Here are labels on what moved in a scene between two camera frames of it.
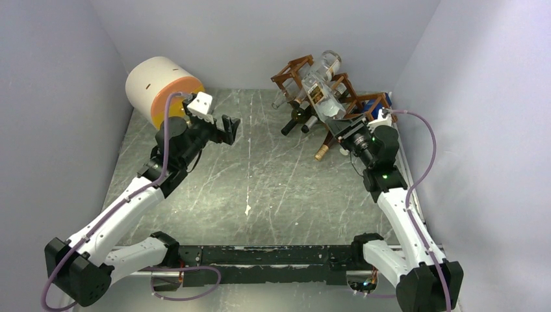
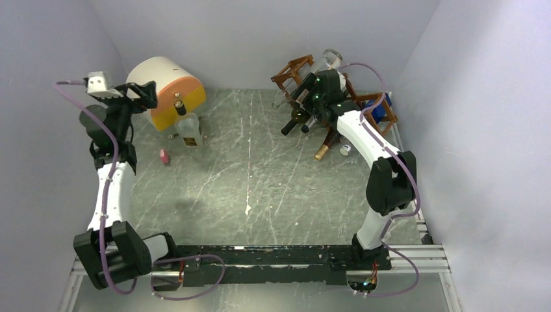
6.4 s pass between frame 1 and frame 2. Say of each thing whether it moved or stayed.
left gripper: moved
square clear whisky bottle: moved
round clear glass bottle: stayed
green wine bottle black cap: stayed
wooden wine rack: stayed
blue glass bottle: stayed
